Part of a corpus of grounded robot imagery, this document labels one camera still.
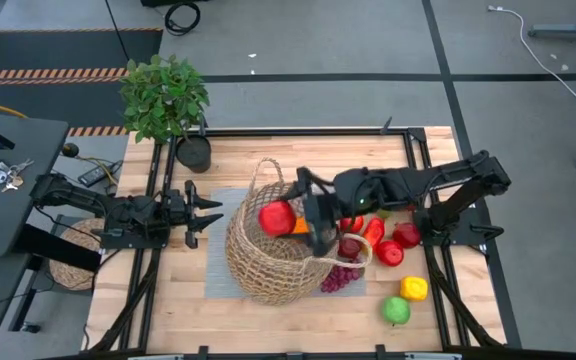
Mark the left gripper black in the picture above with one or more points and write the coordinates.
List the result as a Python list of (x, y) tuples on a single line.
[(188, 212)]

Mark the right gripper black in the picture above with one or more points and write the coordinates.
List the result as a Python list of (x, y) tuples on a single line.
[(320, 215)]

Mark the orange fruit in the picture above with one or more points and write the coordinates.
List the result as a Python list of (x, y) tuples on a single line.
[(300, 226)]

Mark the red orange mango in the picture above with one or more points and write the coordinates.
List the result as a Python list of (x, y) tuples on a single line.
[(374, 233)]

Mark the purple grape bunch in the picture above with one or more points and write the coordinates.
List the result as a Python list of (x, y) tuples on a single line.
[(339, 280)]

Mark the red pomegranate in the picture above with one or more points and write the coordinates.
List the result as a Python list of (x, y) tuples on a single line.
[(407, 235)]

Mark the green bell pepper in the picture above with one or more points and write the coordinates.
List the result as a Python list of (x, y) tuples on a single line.
[(396, 310)]

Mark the yellow bell pepper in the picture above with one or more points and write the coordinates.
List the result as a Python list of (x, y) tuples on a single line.
[(414, 288)]

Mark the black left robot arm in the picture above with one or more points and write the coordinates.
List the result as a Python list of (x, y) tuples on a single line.
[(58, 190)]

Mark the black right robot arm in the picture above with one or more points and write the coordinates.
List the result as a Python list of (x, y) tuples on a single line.
[(418, 185)]

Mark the grey woven placemat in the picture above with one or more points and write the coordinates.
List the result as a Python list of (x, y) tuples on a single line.
[(218, 250)]

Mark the black device at edge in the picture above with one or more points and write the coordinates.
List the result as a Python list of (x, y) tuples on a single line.
[(318, 132)]

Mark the black power adapter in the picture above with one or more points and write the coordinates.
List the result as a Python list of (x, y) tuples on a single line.
[(95, 175)]

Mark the green potted plant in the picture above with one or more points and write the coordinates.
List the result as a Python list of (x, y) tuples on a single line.
[(163, 100)]

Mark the black side desk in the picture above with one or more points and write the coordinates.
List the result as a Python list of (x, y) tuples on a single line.
[(18, 215)]

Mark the black hazard-striped floor mat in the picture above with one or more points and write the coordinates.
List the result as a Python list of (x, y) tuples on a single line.
[(43, 50)]

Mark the grey desk leg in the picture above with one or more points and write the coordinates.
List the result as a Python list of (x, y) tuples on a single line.
[(568, 33)]

